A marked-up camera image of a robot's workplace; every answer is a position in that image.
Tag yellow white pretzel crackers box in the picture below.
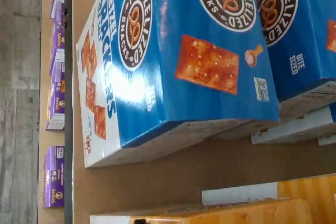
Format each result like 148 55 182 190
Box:
201 173 336 224
90 198 313 224

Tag brown particle board shelf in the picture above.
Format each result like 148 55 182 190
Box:
72 0 336 224

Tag purple Annie's box red label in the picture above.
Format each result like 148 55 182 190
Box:
42 145 66 209

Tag purple Annie's box orange label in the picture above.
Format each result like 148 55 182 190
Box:
49 0 66 78
45 77 66 132

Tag blue sea salt pretzel crackers box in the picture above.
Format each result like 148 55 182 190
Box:
250 103 336 146
75 0 281 169
250 0 336 120

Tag purple Annie's snack boxes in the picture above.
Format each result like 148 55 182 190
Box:
38 0 66 224

